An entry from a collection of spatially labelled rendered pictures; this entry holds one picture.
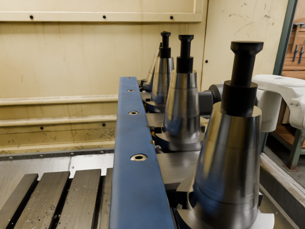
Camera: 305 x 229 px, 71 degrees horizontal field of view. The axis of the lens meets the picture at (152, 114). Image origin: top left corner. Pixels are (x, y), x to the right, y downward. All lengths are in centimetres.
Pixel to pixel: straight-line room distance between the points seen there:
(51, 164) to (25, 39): 46
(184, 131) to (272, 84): 30
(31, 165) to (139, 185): 82
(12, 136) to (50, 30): 42
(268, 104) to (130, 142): 36
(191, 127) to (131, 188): 10
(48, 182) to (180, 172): 59
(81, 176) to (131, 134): 51
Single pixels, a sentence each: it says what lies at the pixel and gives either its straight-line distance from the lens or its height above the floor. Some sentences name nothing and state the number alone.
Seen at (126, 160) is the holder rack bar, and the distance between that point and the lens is 19.
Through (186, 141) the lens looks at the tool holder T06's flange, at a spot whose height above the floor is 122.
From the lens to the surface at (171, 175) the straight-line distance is 19.
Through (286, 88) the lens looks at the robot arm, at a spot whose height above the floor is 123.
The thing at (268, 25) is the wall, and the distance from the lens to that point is 93.
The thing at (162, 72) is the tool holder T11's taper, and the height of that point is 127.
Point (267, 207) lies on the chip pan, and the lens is 103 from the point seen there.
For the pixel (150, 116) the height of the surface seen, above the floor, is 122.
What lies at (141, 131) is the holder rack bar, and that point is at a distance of 24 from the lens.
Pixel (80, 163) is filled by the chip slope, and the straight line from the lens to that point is 91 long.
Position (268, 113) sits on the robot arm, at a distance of 52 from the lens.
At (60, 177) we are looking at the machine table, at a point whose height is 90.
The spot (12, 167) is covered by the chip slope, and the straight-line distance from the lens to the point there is 100.
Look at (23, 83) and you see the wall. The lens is 87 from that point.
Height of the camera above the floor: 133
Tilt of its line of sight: 22 degrees down
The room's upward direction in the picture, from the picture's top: straight up
